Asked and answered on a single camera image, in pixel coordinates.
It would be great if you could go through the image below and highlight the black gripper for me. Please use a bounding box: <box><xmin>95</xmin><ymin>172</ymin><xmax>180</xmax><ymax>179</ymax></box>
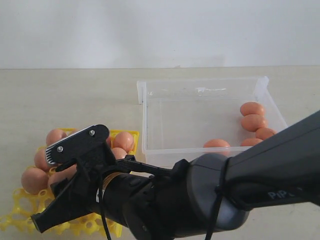
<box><xmin>31</xmin><ymin>144</ymin><xmax>129</xmax><ymax>233</ymax></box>

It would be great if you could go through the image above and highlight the brown egg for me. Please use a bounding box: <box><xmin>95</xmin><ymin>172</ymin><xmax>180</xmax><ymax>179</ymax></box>
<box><xmin>45</xmin><ymin>128</ymin><xmax>67</xmax><ymax>146</ymax></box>
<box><xmin>21</xmin><ymin>167</ymin><xmax>49</xmax><ymax>195</ymax></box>
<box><xmin>240</xmin><ymin>137</ymin><xmax>263</xmax><ymax>147</ymax></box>
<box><xmin>105</xmin><ymin>136</ymin><xmax>111</xmax><ymax>147</ymax></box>
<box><xmin>34</xmin><ymin>148</ymin><xmax>51</xmax><ymax>172</ymax></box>
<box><xmin>240</xmin><ymin>114</ymin><xmax>268</xmax><ymax>132</ymax></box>
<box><xmin>111</xmin><ymin>147</ymin><xmax>127</xmax><ymax>160</ymax></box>
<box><xmin>240</xmin><ymin>101</ymin><xmax>265</xmax><ymax>116</ymax></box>
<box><xmin>255</xmin><ymin>127</ymin><xmax>277</xmax><ymax>141</ymax></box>
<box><xmin>203</xmin><ymin>138</ymin><xmax>230</xmax><ymax>148</ymax></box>
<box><xmin>113</xmin><ymin>131</ymin><xmax>135</xmax><ymax>153</ymax></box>
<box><xmin>47</xmin><ymin>165</ymin><xmax>77</xmax><ymax>193</ymax></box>

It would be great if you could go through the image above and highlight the yellow plastic egg tray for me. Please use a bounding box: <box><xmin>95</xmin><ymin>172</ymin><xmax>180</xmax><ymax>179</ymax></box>
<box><xmin>0</xmin><ymin>128</ymin><xmax>140</xmax><ymax>238</ymax></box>

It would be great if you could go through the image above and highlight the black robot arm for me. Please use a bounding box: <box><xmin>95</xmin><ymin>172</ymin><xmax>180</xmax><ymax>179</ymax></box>
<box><xmin>31</xmin><ymin>112</ymin><xmax>320</xmax><ymax>240</ymax></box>

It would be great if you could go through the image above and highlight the clear plastic bin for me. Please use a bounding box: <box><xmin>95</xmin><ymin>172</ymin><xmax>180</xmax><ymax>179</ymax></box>
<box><xmin>137</xmin><ymin>76</ymin><xmax>287</xmax><ymax>168</ymax></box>

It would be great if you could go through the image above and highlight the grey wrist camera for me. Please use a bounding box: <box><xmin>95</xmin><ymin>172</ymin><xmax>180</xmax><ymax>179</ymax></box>
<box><xmin>44</xmin><ymin>124</ymin><xmax>110</xmax><ymax>165</ymax></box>

